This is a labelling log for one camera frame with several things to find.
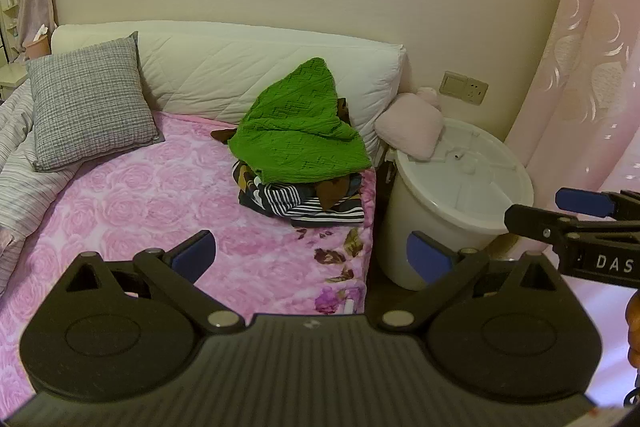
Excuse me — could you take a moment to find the dark patterned garment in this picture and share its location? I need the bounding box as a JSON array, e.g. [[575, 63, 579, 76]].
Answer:
[[231, 160, 271, 204]]

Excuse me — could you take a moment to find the grey striped duvet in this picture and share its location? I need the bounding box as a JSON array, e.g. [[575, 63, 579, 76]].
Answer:
[[0, 82, 77, 299]]

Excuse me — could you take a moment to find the grey checked pillow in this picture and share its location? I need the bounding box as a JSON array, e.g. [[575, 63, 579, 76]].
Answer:
[[26, 32, 166, 173]]

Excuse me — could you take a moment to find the person's right hand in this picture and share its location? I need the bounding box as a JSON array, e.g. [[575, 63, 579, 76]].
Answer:
[[624, 289, 640, 370]]

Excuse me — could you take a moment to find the white lidded plastic bucket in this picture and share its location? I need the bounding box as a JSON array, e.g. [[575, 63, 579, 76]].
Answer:
[[377, 117, 535, 292]]

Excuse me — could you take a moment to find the black white striped garment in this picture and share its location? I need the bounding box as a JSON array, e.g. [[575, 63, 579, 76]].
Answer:
[[239, 177, 366, 228]]

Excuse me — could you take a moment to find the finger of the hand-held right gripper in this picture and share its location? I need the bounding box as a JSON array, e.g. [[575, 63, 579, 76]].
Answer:
[[504, 204, 582, 249], [556, 187, 617, 218]]

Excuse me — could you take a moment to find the white quilted headboard cushion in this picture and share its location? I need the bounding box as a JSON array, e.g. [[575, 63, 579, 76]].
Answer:
[[50, 20, 407, 156]]

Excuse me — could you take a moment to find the pink plush cushion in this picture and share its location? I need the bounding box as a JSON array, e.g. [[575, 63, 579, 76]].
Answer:
[[374, 86, 445, 160]]

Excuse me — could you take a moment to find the white bedside cabinet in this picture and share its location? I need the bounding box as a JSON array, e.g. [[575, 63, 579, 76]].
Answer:
[[0, 0, 31, 100]]

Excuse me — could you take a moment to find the beige wall switch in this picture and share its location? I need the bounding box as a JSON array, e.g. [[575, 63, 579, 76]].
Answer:
[[440, 70, 470, 100]]

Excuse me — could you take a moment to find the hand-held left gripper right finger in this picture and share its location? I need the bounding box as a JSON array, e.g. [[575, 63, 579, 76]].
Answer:
[[380, 230, 564, 332]]

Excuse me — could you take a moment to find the pink curtain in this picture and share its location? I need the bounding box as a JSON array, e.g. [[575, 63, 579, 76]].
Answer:
[[502, 0, 640, 228]]

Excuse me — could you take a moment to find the white wall socket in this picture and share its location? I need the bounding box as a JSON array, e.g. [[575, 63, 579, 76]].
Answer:
[[464, 77, 490, 106]]

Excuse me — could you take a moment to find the green knitted sweater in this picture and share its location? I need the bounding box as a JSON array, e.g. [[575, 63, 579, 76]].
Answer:
[[227, 57, 374, 186]]

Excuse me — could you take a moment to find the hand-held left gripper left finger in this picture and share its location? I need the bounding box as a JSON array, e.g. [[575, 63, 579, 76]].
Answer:
[[64, 230, 246, 334]]

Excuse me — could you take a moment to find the pink tissue container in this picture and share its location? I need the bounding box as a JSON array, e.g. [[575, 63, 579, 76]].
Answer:
[[21, 24, 54, 60]]

